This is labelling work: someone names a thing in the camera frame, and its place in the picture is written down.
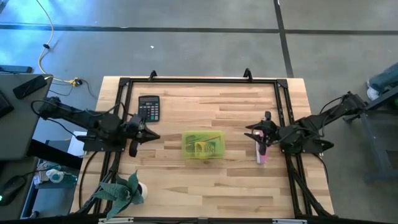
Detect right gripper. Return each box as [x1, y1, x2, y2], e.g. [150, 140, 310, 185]
[243, 111, 282, 156]

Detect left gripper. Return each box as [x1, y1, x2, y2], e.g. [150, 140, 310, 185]
[126, 113, 161, 158]

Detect yellow-green translucent pencil case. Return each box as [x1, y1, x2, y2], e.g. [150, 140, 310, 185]
[181, 130, 226, 161]

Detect orange pencil pink eraser cap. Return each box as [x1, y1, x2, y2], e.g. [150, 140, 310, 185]
[186, 134, 221, 144]

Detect green yellow crayon box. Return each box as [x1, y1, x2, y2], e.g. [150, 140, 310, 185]
[186, 140, 218, 156]

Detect black desk calculator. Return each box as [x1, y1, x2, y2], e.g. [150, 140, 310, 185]
[137, 95, 161, 123]

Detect pink eraser block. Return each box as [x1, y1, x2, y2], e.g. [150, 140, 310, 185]
[255, 129, 268, 165]

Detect potted green plant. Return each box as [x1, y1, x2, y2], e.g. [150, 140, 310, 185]
[91, 170, 149, 221]

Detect white paper sheet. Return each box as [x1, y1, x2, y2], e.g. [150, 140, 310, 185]
[67, 130, 88, 157]

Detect bag with teal roll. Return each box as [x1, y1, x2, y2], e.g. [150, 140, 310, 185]
[33, 161, 78, 190]

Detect grey metal cart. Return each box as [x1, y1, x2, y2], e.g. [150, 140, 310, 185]
[343, 86, 398, 183]

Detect person's shoe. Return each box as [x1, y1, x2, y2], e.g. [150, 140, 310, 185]
[366, 80, 381, 101]

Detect grey desk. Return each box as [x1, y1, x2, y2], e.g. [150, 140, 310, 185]
[0, 73, 53, 161]

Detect black phone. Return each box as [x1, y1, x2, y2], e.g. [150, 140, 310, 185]
[12, 75, 48, 100]

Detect person's leg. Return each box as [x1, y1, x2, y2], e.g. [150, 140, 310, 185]
[369, 63, 398, 93]

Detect black keyboard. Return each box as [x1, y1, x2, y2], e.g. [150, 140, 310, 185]
[0, 90, 15, 119]

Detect black computer mouse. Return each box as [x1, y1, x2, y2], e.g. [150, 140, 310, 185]
[0, 175, 25, 207]

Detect flat black device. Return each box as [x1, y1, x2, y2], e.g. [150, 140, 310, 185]
[0, 64, 34, 75]

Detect black table frame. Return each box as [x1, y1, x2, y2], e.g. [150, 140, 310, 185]
[74, 68, 335, 218]

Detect silver bracket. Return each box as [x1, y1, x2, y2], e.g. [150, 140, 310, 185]
[272, 218, 307, 224]
[98, 217, 134, 224]

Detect beige floor cable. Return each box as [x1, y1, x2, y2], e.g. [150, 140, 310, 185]
[35, 0, 77, 85]

